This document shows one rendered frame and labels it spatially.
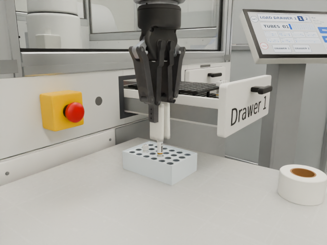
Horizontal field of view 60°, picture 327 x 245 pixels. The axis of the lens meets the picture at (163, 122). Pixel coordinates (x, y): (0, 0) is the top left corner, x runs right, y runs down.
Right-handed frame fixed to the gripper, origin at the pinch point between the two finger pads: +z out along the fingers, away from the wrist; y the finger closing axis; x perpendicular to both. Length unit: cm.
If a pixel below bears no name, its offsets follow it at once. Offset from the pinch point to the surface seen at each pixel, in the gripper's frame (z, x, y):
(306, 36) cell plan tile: -20, 6, 120
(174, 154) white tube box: 7.0, -1.7, 2.5
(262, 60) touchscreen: -8, 17, 94
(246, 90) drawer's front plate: -4.1, -7.3, 22.0
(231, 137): 64, 77, 191
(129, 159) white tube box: 7.9, 5.1, -3.4
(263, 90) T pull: -4.3, -10.8, 22.3
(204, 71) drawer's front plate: -6, 22, 51
